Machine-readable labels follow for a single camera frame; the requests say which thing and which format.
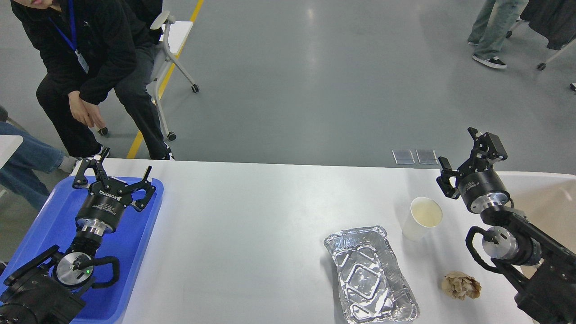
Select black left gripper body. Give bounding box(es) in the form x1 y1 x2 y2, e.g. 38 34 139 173
75 177 138 234

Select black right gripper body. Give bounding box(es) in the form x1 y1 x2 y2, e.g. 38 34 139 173
455 169 511 214

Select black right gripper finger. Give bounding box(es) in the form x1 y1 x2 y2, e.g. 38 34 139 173
436 156 459 199
464 127 508 176

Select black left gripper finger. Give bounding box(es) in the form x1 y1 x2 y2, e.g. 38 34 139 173
118 166 157 212
72 147 111 192

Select white paper cup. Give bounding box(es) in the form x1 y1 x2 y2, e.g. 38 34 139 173
402 197 444 241

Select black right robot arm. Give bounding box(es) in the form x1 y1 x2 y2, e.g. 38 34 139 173
436 127 576 324

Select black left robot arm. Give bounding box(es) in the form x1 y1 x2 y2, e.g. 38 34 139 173
1 157 163 324

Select right floor plate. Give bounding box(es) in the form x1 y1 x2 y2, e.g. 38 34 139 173
416 149 439 165

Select floor plate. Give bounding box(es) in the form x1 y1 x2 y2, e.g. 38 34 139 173
391 149 415 165
416 149 439 165

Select blue plastic tray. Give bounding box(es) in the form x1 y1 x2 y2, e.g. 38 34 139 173
1 177 164 324

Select left floor plate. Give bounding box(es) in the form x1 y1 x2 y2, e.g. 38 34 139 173
391 149 415 165

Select person in blue jeans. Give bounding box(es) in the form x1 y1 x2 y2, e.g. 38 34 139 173
0 107 80 211

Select beige plastic bin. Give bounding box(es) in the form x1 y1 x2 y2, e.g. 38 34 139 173
499 171 576 252

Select white side table corner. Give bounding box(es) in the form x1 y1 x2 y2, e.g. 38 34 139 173
0 135 23 168

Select crumpled brown paper ball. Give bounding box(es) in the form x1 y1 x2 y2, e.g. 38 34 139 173
441 271 482 300

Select aluminium foil tray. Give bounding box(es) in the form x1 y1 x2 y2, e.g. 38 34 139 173
324 225 420 324

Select person in grey trousers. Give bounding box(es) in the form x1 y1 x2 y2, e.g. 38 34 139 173
467 0 528 68

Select person in black clothes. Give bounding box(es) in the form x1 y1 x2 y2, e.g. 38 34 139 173
10 0 173 160

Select chair with dark jacket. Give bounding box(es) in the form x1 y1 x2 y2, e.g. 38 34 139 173
505 0 576 71

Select white office chair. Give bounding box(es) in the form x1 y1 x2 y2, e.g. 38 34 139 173
97 10 200 142

